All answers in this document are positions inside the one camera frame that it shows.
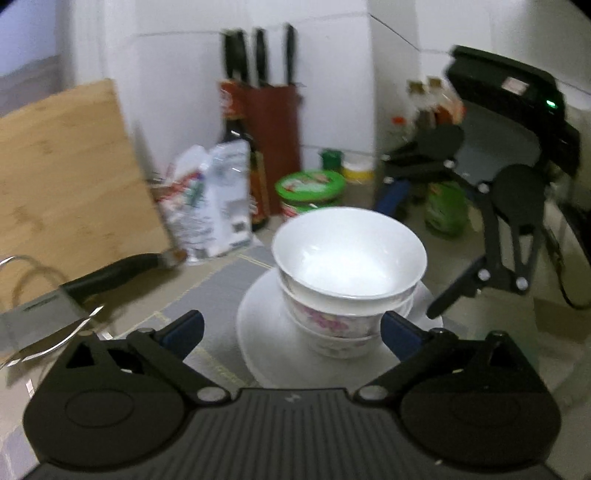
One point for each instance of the small jar green lid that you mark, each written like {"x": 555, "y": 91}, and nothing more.
{"x": 331, "y": 159}

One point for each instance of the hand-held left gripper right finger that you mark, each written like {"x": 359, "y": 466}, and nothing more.
{"x": 401, "y": 334}

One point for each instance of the large white stained plate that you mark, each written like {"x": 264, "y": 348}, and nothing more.
{"x": 263, "y": 332}

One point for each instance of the brown wooden knife block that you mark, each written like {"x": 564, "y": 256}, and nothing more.
{"x": 277, "y": 147}

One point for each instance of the small container yellow lid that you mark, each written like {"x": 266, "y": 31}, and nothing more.
{"x": 358, "y": 173}

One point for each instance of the round tub green lid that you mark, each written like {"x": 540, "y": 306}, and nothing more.
{"x": 309, "y": 184}

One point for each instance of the green plastic bottle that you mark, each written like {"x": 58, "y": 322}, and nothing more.
{"x": 445, "y": 207}

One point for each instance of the red white snack packet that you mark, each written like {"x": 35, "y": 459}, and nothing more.
{"x": 180, "y": 203}

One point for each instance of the white bowl pink flower print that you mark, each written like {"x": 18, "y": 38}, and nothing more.
{"x": 337, "y": 347}
{"x": 332, "y": 321}
{"x": 346, "y": 254}

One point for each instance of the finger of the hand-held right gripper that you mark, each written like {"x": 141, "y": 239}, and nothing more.
{"x": 395, "y": 196}
{"x": 461, "y": 284}

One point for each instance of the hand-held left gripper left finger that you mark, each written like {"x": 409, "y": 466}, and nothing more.
{"x": 182, "y": 330}

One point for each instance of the small red capped bottle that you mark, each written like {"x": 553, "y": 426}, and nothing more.
{"x": 400, "y": 131}

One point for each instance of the bamboo cutting board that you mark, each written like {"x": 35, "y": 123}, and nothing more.
{"x": 69, "y": 175}

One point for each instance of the dark soy sauce bottle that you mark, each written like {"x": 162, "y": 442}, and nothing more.
{"x": 256, "y": 184}

